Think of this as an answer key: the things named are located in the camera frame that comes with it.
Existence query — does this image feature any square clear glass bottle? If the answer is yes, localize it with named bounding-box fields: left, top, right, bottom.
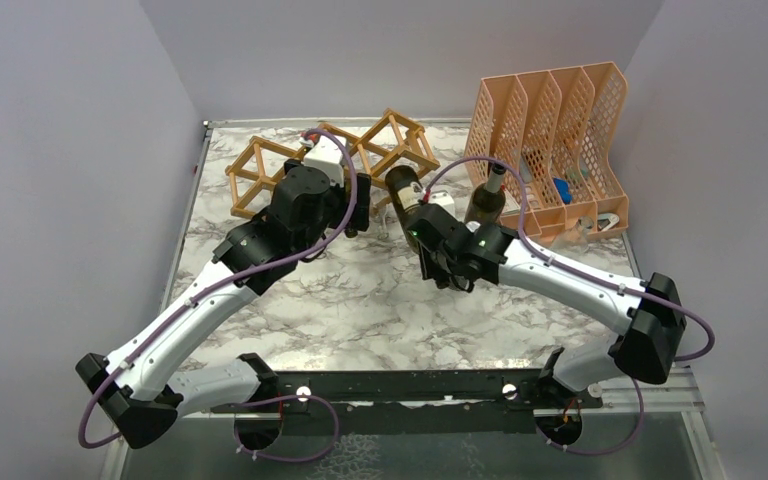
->
left=371, top=205, right=389, bottom=241

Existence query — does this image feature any green wine bottle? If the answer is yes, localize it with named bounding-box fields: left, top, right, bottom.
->
left=384, top=165, right=424, bottom=253
left=464, top=163, right=506, bottom=224

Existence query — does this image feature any wooden lattice wine rack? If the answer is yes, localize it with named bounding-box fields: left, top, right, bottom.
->
left=225, top=108, right=440, bottom=219

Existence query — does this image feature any clear bottle silver cap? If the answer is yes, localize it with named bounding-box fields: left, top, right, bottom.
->
left=465, top=221, right=482, bottom=234

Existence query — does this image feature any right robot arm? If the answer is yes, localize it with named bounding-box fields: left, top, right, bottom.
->
left=404, top=204, right=686, bottom=407

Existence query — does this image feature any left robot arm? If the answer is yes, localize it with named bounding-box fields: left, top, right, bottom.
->
left=76, top=160, right=371, bottom=449

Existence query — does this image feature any frosted clear bottle right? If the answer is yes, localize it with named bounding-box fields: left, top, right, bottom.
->
left=549, top=216, right=594, bottom=259

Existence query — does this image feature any peach plastic file organizer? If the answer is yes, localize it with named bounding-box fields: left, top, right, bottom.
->
left=465, top=62, right=630, bottom=245

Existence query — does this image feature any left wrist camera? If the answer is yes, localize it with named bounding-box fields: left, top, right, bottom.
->
left=300, top=133, right=347, bottom=186

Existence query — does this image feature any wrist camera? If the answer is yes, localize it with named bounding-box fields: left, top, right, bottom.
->
left=300, top=133, right=347, bottom=186
left=423, top=190, right=457, bottom=217

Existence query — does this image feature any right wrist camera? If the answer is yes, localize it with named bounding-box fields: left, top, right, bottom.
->
left=423, top=190, right=457, bottom=217

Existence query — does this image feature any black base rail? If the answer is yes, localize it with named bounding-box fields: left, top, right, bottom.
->
left=209, top=368, right=603, bottom=447

